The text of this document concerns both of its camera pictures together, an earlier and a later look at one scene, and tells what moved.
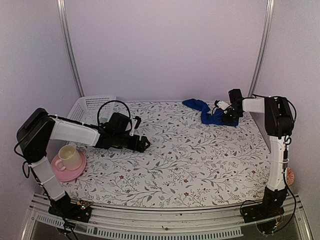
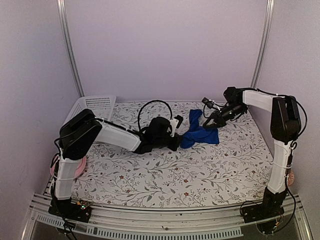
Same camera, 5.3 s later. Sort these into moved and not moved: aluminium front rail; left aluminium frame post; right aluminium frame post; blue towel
Moved: blue towel
Not moved: left aluminium frame post; right aluminium frame post; aluminium front rail
